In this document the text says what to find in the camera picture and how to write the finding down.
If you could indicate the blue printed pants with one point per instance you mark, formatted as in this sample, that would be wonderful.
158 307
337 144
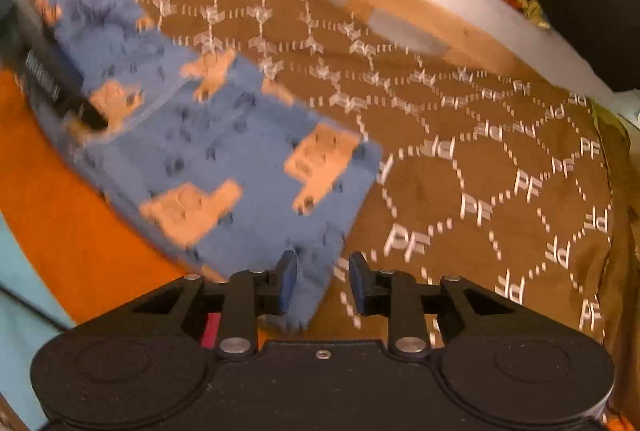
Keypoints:
210 151

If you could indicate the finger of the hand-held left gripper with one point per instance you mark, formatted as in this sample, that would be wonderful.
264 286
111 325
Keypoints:
92 113

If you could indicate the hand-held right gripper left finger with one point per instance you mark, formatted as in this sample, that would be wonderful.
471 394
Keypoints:
287 283

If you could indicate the brown and orange printed blanket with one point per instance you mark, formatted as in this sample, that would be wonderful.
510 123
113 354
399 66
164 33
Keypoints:
500 151

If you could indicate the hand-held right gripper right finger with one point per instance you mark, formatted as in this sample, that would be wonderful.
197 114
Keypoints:
358 283

